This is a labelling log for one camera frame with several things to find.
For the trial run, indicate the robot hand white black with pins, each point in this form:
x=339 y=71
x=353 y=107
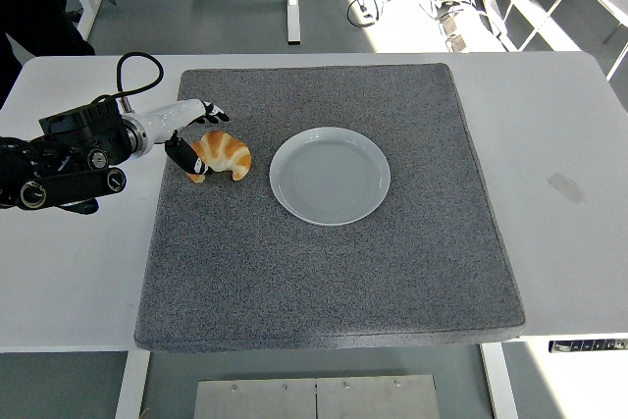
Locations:
x=169 y=117

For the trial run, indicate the golden croissant bread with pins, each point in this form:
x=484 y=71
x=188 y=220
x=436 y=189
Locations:
x=228 y=151

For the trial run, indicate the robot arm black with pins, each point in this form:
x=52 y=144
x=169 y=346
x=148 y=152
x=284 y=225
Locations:
x=73 y=183

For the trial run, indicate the round pale grey plate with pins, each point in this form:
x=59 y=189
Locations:
x=329 y=178

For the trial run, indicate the grey metal plate with screws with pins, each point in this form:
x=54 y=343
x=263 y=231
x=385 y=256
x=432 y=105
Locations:
x=314 y=399

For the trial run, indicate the person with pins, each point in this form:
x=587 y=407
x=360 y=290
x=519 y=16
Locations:
x=34 y=12

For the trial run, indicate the grey speckled mat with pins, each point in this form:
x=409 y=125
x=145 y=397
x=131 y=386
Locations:
x=319 y=281

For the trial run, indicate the white table leg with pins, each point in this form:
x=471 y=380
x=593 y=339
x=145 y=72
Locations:
x=131 y=384
x=499 y=384

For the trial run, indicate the floor power strip with adapters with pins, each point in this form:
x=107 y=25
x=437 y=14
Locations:
x=454 y=29

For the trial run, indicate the clear tape patch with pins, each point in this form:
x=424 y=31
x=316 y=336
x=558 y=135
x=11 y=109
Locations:
x=565 y=188

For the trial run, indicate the table height control panel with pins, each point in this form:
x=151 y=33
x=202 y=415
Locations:
x=589 y=345

